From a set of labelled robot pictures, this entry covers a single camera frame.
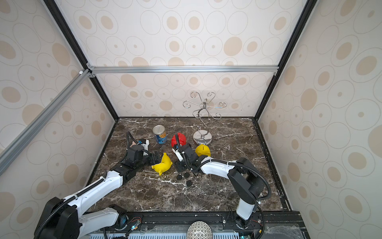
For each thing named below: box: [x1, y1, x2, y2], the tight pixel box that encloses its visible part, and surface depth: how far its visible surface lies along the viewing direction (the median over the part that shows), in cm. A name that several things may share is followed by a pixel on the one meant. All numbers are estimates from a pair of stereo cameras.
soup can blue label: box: [152, 124, 168, 145], surface depth 102 cm
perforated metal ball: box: [186, 221, 213, 239], surface depth 70 cm
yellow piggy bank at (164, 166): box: [151, 152, 173, 176], surface depth 87 cm
